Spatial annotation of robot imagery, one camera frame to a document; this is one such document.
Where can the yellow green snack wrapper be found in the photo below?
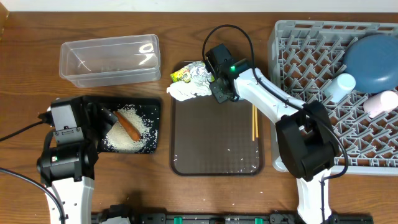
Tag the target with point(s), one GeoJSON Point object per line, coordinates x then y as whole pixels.
{"type": "Point", "coordinates": [182, 73]}

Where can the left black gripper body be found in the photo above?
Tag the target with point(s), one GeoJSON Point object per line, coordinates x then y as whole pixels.
{"type": "Point", "coordinates": [100, 121]}

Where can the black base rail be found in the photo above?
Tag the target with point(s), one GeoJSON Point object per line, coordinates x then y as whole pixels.
{"type": "Point", "coordinates": [124, 214]}

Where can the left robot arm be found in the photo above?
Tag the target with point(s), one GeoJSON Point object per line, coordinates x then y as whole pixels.
{"type": "Point", "coordinates": [66, 165]}

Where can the crumpled silver foil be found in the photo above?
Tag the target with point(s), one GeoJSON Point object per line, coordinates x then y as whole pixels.
{"type": "Point", "coordinates": [199, 73]}

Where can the white tissue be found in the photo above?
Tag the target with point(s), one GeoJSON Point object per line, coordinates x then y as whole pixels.
{"type": "Point", "coordinates": [182, 91]}

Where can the black rectangular tray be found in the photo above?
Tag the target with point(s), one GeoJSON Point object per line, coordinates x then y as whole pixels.
{"type": "Point", "coordinates": [113, 103]}

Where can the clear plastic container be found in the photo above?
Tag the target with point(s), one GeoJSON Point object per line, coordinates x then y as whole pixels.
{"type": "Point", "coordinates": [111, 61]}

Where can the wooden chopstick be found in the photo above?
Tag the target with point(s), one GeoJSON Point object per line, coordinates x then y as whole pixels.
{"type": "Point", "coordinates": [257, 129]}
{"type": "Point", "coordinates": [253, 123]}

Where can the brown serving tray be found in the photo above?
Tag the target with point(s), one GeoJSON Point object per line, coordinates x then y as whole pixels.
{"type": "Point", "coordinates": [208, 138]}

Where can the pink cup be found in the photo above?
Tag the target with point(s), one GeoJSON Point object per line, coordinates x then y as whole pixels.
{"type": "Point", "coordinates": [383, 102]}

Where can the grey dishwasher rack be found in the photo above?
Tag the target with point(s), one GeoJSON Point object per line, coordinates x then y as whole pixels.
{"type": "Point", "coordinates": [304, 57]}

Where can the light blue cup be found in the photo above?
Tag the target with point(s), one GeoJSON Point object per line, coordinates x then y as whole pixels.
{"type": "Point", "coordinates": [340, 86]}

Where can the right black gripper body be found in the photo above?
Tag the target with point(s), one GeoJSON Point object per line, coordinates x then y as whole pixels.
{"type": "Point", "coordinates": [216, 88]}

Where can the orange carrot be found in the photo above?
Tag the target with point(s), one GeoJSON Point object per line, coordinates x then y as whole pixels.
{"type": "Point", "coordinates": [132, 132]}

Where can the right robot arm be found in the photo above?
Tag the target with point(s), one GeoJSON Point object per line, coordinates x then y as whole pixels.
{"type": "Point", "coordinates": [306, 143]}

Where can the pile of white rice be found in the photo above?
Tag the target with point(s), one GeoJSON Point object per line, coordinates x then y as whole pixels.
{"type": "Point", "coordinates": [143, 118]}

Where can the dark blue bowl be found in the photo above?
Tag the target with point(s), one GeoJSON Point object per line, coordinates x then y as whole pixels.
{"type": "Point", "coordinates": [372, 61]}

